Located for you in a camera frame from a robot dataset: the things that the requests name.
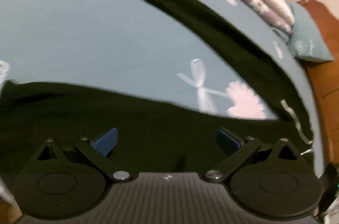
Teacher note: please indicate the black drawstring pants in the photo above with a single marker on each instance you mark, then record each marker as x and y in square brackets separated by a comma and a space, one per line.
[155, 136]

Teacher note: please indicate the teal patterned bed sheet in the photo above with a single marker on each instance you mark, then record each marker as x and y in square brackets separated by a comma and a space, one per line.
[129, 46]

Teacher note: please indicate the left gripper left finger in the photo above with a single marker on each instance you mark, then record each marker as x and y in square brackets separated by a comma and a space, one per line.
[96, 150]

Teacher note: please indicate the wooden headboard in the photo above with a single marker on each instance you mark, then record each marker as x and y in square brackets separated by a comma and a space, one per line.
[324, 79]

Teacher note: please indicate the teal pillow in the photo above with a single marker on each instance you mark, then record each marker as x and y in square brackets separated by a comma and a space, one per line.
[305, 41]

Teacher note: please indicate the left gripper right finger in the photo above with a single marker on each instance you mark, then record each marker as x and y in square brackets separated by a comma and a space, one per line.
[238, 151]

